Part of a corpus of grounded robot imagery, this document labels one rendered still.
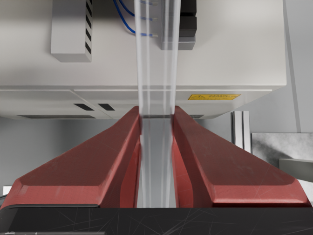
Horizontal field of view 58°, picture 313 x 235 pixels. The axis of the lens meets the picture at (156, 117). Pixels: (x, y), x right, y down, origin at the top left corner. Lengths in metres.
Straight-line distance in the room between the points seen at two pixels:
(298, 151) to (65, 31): 0.95
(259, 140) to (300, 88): 0.26
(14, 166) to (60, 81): 0.74
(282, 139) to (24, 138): 0.96
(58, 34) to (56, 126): 0.71
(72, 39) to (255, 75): 0.28
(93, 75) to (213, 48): 0.20
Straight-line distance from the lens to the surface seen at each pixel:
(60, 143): 1.11
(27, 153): 1.16
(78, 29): 0.44
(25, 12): 0.53
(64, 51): 0.43
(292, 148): 1.17
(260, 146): 1.12
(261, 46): 0.50
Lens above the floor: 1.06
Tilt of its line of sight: 84 degrees down
